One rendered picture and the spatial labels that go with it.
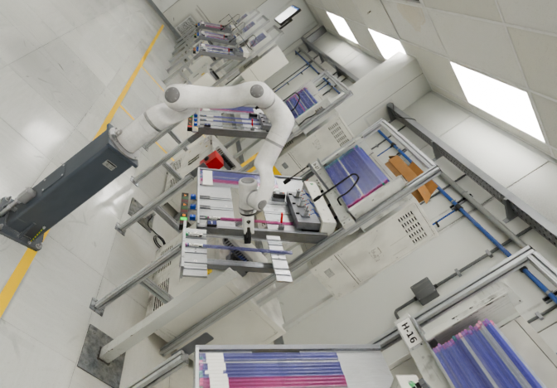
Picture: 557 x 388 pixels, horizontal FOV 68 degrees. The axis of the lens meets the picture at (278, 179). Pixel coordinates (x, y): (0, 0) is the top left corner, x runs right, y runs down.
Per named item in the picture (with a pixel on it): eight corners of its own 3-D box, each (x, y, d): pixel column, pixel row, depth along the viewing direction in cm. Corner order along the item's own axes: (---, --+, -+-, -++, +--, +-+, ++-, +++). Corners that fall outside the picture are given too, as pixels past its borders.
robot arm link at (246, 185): (261, 207, 191) (249, 199, 197) (262, 181, 185) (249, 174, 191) (246, 212, 186) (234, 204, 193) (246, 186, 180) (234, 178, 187)
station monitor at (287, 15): (278, 25, 630) (300, 7, 624) (272, 20, 681) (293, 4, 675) (283, 32, 636) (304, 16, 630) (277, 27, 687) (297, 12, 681)
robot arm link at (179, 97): (174, 114, 202) (158, 108, 186) (174, 89, 202) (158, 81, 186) (275, 110, 193) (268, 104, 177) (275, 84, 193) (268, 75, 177)
